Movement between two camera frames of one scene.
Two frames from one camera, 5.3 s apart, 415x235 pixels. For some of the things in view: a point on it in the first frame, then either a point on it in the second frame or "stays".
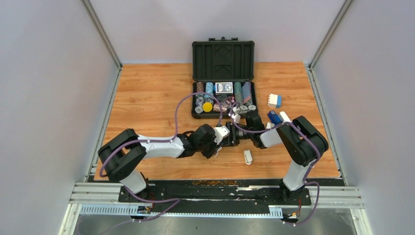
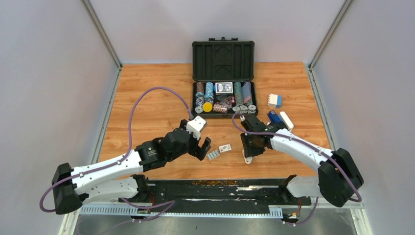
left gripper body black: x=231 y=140 to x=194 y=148
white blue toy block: x=274 y=101 stays
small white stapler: x=248 y=156 stays
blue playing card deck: x=224 y=88 stays
